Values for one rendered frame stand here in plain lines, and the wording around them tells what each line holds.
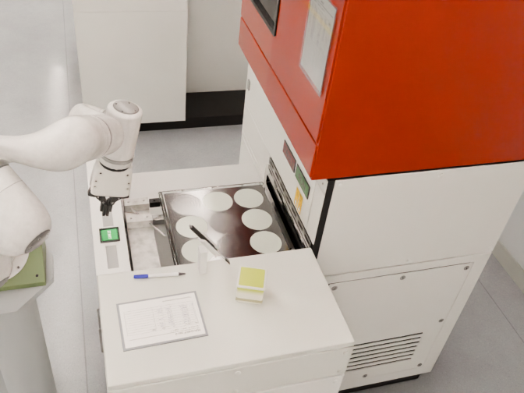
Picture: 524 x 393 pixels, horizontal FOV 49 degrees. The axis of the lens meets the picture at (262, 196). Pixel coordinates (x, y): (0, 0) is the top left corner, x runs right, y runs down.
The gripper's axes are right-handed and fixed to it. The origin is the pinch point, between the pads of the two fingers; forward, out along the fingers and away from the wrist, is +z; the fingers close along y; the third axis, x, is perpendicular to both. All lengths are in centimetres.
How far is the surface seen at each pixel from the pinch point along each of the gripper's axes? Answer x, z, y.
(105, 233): -5.6, 14.9, -2.5
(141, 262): -0.3, 21.2, -13.5
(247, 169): -47, 17, -60
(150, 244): -7.3, 20.4, -16.9
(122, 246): 0.2, 14.4, -6.8
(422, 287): 11, 20, -111
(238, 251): 2.2, 13.2, -41.6
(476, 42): 10, -68, -77
